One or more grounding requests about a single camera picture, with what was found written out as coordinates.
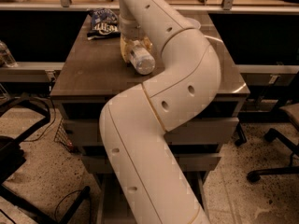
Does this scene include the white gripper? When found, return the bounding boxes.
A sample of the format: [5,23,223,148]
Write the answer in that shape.
[119,14,152,63]

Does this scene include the black floor cable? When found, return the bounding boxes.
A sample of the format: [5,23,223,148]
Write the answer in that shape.
[53,189,93,224]

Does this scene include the black office chair right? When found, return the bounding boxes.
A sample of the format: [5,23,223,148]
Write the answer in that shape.
[246,102,299,184]

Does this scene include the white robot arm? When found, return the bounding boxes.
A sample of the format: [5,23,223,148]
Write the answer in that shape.
[99,0,221,224]

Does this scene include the black chair left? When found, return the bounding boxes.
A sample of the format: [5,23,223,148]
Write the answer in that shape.
[0,94,91,224]

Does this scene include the grey shelf rail left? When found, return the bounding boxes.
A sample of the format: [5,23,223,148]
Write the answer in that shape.
[0,62,64,83]

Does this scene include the grey drawer cabinet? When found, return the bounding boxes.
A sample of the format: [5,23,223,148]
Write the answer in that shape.
[50,10,250,224]

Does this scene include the white bowl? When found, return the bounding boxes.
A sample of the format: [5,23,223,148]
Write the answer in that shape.
[188,18,201,29]

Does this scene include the open bottom drawer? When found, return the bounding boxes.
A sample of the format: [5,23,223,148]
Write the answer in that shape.
[96,172,208,224]

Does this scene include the blue chip bag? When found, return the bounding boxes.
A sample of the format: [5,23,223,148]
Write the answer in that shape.
[87,8,121,40]

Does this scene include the wire basket on floor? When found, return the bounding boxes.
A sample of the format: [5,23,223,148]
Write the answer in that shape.
[54,119,77,153]

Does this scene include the clear plastic water bottle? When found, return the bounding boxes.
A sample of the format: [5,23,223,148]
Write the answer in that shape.
[129,45,155,76]

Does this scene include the plastic bottle at left edge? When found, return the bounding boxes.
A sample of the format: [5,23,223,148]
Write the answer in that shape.
[0,41,18,68]

